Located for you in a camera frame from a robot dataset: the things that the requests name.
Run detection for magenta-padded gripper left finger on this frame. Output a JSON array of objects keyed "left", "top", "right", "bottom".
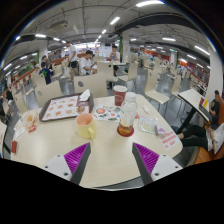
[{"left": 43, "top": 142, "right": 92, "bottom": 186}]

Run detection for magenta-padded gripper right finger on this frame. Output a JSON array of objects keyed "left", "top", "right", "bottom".
[{"left": 131, "top": 142, "right": 183, "bottom": 186}]

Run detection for clear drink bottle white cap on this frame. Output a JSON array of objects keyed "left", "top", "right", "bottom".
[{"left": 118, "top": 92, "right": 138, "bottom": 136}]

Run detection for white card with red text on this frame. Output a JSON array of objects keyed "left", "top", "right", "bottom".
[{"left": 159, "top": 130, "right": 182, "bottom": 151}]

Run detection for pale yellow mug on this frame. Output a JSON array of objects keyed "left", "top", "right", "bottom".
[{"left": 74, "top": 113, "right": 98, "bottom": 140}]

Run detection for flat round red coaster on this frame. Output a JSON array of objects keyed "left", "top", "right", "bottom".
[{"left": 116, "top": 124, "right": 135, "bottom": 138}]

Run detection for small white wrapper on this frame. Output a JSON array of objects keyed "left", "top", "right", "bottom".
[{"left": 142, "top": 104, "right": 152, "bottom": 115}]

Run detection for brown tray with paper liner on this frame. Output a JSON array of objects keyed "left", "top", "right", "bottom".
[{"left": 38, "top": 93, "right": 95, "bottom": 123}]

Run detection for colourful printed leaflet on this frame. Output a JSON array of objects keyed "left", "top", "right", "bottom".
[{"left": 91, "top": 104, "right": 125, "bottom": 123}]

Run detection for person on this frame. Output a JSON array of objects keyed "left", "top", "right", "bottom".
[
  {"left": 39, "top": 61, "right": 54, "bottom": 85},
  {"left": 3, "top": 88, "right": 14, "bottom": 104},
  {"left": 176, "top": 89, "right": 224, "bottom": 153},
  {"left": 79, "top": 49, "right": 98, "bottom": 76},
  {"left": 109, "top": 44, "right": 122, "bottom": 76},
  {"left": 65, "top": 42, "right": 79, "bottom": 79}
]

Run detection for clear food bag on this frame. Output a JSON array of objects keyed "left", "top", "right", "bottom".
[{"left": 20, "top": 109, "right": 40, "bottom": 133}]

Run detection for red paper packet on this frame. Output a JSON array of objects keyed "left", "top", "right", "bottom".
[{"left": 10, "top": 139, "right": 18, "bottom": 154}]

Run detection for crumpled white napkin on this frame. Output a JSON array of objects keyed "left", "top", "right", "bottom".
[{"left": 78, "top": 88, "right": 92, "bottom": 102}]

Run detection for red paper cup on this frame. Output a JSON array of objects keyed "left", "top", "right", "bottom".
[{"left": 112, "top": 85, "right": 129, "bottom": 107}]

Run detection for beige chairs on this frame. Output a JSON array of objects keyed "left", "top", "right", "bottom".
[{"left": 13, "top": 54, "right": 201, "bottom": 111}]

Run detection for white table with black leg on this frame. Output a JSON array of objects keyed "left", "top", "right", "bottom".
[{"left": 178, "top": 88, "right": 214, "bottom": 134}]

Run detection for ceiling air unit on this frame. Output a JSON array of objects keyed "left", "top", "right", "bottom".
[{"left": 49, "top": 20, "right": 69, "bottom": 33}]

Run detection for ceiling lights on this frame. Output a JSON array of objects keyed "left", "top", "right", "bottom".
[{"left": 3, "top": 0, "right": 211, "bottom": 73}]

